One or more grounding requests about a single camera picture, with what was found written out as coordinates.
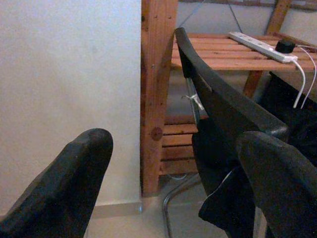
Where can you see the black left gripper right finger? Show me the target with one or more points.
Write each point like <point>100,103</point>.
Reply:
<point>284,188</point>

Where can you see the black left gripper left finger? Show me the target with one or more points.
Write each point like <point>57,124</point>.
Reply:
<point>57,193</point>

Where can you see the black garment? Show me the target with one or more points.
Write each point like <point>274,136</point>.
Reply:
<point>218,153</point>

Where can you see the black fabric bag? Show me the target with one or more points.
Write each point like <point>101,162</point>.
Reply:
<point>280,99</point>

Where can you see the white plastic tie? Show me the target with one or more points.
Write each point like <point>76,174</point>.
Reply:
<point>195,99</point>

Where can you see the black plug adapter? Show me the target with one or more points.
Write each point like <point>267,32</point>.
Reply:
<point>285,46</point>

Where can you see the white power strip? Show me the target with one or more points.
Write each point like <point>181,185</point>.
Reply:
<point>257,45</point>

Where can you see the wooden slatted shelf rack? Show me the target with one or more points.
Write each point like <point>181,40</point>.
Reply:
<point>153,74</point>

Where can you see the black chair with metal frame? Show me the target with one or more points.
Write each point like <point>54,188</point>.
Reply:
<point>223,94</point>

